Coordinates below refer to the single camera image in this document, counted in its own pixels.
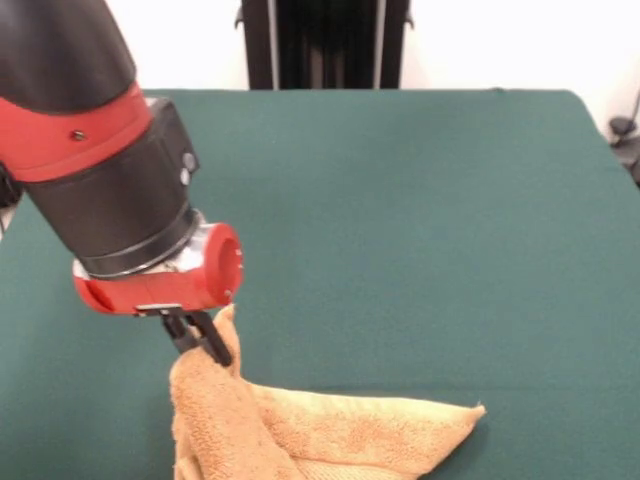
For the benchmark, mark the dark green table cloth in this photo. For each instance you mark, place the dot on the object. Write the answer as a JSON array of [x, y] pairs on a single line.
[[400, 225]]

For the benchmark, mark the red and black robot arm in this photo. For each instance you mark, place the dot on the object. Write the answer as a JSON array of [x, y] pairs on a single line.
[[100, 175]]

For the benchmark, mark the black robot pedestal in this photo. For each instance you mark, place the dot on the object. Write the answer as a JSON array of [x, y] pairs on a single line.
[[325, 45]]

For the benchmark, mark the orange terry towel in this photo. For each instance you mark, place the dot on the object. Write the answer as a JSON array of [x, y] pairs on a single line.
[[325, 435]]

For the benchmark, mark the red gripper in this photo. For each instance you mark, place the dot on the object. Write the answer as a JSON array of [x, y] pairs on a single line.
[[160, 292]]

